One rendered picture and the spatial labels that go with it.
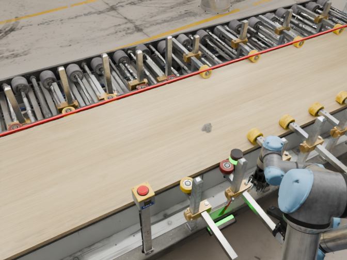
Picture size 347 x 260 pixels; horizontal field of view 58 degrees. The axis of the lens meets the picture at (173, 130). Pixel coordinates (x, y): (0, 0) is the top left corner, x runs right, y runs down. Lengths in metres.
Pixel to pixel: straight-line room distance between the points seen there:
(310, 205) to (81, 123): 1.47
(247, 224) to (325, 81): 1.22
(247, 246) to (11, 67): 3.39
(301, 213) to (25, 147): 1.52
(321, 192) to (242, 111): 1.29
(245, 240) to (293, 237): 1.65
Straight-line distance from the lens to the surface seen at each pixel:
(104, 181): 1.68
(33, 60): 4.44
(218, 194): 1.96
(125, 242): 1.80
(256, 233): 2.60
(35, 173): 1.81
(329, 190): 0.86
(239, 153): 1.53
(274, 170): 1.23
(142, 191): 1.22
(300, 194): 0.84
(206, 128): 1.90
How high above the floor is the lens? 2.24
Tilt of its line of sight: 45 degrees down
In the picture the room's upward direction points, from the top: 2 degrees clockwise
